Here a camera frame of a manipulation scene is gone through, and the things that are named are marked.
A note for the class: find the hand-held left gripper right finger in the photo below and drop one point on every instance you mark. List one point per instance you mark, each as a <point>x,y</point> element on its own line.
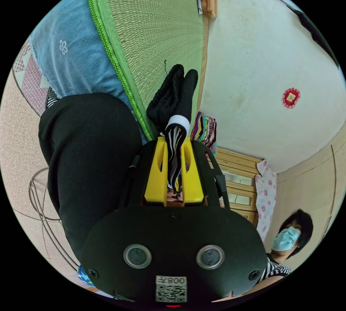
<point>192,183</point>

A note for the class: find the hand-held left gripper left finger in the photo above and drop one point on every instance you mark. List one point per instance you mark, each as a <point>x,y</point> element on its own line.
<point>154,181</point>

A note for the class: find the black sweatpants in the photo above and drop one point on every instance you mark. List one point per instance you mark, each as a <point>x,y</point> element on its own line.
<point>86,143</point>

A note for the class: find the wooden cupboard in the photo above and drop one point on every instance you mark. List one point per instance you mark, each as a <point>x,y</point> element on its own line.
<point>239,181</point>

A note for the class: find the pile of clothes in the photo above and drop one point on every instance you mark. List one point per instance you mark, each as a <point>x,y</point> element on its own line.
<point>203,130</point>

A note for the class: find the white cloth with pink flowers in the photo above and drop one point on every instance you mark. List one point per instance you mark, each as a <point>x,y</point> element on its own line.
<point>266,197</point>

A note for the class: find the person's body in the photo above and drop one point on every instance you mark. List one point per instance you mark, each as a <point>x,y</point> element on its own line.
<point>287,238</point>

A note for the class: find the bed with green-edged woven mat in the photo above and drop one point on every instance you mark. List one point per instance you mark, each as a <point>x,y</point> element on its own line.
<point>151,32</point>

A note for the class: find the red wall ornament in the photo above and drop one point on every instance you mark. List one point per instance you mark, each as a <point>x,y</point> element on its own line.
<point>291,98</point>

